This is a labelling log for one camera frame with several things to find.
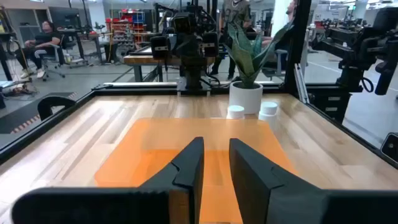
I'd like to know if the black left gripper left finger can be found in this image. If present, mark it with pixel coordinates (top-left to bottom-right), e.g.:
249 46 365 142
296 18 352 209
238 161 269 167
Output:
138 136 205 224

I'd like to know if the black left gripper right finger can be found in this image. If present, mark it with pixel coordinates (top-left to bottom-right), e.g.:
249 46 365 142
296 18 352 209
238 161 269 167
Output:
229 138 331 224

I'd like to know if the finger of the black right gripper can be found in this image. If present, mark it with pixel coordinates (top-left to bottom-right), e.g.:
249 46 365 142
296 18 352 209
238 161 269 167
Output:
188 39 200 62
175 40 186 62

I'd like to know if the orange translucent plastic basket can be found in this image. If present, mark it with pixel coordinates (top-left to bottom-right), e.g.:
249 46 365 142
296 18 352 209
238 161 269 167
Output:
94 117 298 224

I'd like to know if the white plastic pill bottle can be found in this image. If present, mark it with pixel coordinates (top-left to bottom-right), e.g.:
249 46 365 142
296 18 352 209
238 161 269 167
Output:
226 105 245 120
258 101 279 128

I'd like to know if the background workbench with black legs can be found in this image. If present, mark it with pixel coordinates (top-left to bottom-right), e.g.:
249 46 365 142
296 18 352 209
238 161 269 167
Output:
123 45 218 83

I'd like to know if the red and blue bin shelf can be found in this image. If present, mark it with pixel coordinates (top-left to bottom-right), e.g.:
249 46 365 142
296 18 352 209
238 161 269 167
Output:
104 8 147 50

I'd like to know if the person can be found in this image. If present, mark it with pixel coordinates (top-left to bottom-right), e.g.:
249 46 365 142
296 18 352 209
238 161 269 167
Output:
261 0 300 50
14 20 63 80
211 0 253 80

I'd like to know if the snake plant in white pot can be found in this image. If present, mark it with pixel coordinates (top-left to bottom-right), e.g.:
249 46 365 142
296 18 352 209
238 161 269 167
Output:
224 21 295 115

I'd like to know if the black desk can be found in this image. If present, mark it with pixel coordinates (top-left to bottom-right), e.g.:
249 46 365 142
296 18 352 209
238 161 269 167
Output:
57 27 104 67

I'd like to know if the grey office chair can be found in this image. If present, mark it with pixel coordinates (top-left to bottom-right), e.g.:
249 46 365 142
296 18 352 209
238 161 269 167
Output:
262 48 289 79

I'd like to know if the dark monitor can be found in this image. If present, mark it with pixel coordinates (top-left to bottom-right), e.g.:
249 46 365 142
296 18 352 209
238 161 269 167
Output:
48 6 81 30

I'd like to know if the black office chair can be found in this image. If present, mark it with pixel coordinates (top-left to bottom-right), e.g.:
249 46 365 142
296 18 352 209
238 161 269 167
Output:
39 33 79 82

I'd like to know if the grey cabinet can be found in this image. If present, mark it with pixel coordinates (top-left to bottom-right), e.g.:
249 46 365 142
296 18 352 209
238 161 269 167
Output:
5 7 52 44

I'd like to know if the black mat with hazard stripes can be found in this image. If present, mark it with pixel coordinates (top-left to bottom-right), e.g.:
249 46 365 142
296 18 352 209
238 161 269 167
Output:
0 91 79 135

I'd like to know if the black aluminium table frame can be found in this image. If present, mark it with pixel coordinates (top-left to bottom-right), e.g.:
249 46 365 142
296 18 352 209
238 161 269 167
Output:
0 0 398 170

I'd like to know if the silver aluminium bracket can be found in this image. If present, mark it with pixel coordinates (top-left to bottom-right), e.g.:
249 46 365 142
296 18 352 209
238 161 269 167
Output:
293 63 310 104

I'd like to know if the black arched frame bracket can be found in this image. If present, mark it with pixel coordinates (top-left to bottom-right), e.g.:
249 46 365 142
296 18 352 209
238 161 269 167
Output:
37 95 77 121

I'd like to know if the small black camera box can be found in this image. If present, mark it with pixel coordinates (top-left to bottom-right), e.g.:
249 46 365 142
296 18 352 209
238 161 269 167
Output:
379 132 398 162

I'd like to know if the cable pile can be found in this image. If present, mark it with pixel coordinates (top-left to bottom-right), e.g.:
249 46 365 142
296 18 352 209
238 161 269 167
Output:
2 81 40 98

